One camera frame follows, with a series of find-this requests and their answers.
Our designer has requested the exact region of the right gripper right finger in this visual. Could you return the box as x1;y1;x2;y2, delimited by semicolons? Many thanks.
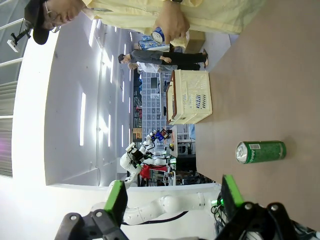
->
214;174;297;240

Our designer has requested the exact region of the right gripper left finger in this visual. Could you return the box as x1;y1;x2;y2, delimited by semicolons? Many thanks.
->
57;179;129;240

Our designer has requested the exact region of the tall green drink can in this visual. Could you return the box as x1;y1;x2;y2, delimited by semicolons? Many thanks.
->
235;140;287;165

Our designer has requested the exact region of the blue white Pocari Sweat can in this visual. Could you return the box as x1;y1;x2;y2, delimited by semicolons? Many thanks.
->
150;26;166;45

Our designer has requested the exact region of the person's left hand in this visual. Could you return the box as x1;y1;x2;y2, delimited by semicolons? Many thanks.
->
153;0;191;48

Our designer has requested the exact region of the red cloth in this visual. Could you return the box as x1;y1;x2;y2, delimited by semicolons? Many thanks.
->
139;163;167;181

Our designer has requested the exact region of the long ceiling light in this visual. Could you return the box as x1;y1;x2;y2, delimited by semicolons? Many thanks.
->
88;19;97;47
79;92;87;147
107;113;112;148

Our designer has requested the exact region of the shelving rack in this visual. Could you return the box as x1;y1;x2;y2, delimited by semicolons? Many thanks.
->
133;71;173;131

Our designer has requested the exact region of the person in white shirt dark trousers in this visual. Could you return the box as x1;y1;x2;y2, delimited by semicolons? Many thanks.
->
127;61;163;74

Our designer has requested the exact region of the person in grey top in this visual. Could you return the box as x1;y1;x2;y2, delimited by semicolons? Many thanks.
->
117;48;209;71

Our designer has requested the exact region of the brown cardboard box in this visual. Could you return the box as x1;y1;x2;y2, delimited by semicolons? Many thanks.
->
184;31;206;55

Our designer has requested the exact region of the blue patterned bag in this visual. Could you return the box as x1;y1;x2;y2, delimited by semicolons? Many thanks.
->
139;37;173;52

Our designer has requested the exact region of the person in pale yellow shirt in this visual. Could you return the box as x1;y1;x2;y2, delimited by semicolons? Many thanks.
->
24;0;267;48

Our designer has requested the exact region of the black left arm cable sleeve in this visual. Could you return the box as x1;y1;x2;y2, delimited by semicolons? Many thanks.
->
121;211;190;225

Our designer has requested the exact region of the cream basket with brown handles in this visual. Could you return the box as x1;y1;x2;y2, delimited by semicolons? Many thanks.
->
166;69;214;126

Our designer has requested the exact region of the black mounted camera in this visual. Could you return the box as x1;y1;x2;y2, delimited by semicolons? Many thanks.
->
6;27;33;53

